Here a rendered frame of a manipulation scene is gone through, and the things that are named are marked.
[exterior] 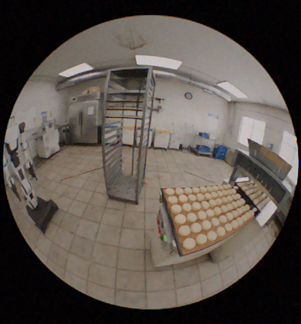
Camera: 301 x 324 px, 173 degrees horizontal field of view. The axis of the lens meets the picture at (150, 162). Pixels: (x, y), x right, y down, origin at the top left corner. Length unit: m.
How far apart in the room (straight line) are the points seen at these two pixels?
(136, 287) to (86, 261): 0.59
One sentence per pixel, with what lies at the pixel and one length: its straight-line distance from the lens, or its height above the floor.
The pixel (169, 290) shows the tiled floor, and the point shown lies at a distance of 1.35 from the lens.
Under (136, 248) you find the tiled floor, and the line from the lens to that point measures 1.34.
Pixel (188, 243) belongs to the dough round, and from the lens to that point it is 0.42.
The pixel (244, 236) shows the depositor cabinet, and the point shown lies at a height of 0.65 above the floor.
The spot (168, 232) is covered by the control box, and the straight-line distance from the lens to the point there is 0.52.
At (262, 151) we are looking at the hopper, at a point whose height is 1.27.
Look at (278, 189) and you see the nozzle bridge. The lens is 0.97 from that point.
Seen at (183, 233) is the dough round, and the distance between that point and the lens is 0.44.
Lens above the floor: 1.29
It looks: 26 degrees down
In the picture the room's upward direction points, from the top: 8 degrees clockwise
